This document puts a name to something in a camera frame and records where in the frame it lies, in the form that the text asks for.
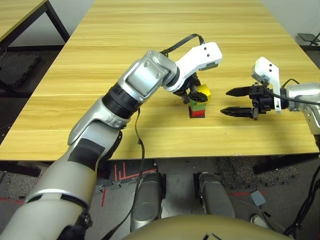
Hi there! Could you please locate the white sneaker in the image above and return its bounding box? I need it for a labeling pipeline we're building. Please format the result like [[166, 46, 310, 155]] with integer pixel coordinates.
[[249, 213, 271, 229]]

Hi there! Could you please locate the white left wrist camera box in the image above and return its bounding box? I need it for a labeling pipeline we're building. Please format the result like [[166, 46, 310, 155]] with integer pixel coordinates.
[[162, 41, 223, 94]]

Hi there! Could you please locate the black hanging cable bundle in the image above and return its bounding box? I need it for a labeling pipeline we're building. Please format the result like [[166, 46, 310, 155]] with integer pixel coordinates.
[[284, 163, 320, 237]]

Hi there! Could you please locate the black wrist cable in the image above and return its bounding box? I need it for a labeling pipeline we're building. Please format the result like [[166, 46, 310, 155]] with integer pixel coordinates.
[[259, 78, 320, 106], [99, 33, 205, 240]]

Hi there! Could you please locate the dark grey foam mat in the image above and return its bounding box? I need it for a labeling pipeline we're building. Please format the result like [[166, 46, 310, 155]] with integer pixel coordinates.
[[0, 52, 43, 88]]

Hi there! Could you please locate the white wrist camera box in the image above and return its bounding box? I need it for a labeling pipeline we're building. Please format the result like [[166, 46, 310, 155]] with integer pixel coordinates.
[[250, 56, 282, 114], [162, 41, 223, 94]]

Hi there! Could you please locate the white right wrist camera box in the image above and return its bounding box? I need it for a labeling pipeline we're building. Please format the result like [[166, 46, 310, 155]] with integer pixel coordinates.
[[250, 56, 282, 114]]

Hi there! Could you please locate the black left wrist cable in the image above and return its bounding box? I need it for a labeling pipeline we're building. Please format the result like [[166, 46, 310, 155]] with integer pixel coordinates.
[[99, 33, 205, 240]]

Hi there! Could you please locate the speckled black rubber mat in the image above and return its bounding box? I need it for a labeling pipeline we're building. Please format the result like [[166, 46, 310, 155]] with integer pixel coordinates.
[[216, 156, 300, 190]]

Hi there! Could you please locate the olive robot torso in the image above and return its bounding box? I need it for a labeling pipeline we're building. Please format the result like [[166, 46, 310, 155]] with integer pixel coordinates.
[[122, 214, 288, 240]]

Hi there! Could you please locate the wooden side table black frame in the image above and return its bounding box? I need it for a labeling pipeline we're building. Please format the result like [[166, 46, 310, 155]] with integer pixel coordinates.
[[0, 0, 71, 99]]

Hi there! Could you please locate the black flat stand tray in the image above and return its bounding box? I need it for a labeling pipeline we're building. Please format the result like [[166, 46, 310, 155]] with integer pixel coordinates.
[[297, 32, 320, 46]]

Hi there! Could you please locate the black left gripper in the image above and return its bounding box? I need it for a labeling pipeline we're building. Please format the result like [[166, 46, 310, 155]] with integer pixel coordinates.
[[173, 72, 209, 105]]

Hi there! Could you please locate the red wooden block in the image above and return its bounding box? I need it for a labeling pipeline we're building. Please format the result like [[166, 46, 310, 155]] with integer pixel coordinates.
[[188, 106, 207, 118]]

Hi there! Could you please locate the green wooden block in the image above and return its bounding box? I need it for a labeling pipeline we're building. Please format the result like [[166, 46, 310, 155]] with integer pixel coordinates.
[[189, 99, 208, 111]]

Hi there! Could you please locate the black table foot bar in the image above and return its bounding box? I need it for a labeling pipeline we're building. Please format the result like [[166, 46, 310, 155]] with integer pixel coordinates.
[[252, 154, 320, 175], [0, 161, 42, 178]]

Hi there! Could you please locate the grey robot right leg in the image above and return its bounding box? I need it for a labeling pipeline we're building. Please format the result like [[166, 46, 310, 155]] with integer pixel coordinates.
[[198, 171, 236, 219]]

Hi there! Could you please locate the small grey box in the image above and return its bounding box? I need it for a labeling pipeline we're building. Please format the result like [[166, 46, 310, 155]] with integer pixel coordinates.
[[249, 190, 267, 207]]

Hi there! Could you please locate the yellow wooden block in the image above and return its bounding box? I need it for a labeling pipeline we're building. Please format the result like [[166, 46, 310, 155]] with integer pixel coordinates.
[[196, 84, 212, 104]]

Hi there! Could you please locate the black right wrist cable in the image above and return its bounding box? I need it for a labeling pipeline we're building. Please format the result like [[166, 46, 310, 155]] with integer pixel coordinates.
[[259, 78, 320, 106]]

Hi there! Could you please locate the red floor tape strip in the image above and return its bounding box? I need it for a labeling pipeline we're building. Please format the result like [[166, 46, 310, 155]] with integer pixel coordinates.
[[229, 190, 267, 197]]

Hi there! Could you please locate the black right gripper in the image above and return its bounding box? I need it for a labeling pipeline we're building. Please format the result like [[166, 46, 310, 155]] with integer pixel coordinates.
[[220, 83, 276, 121]]

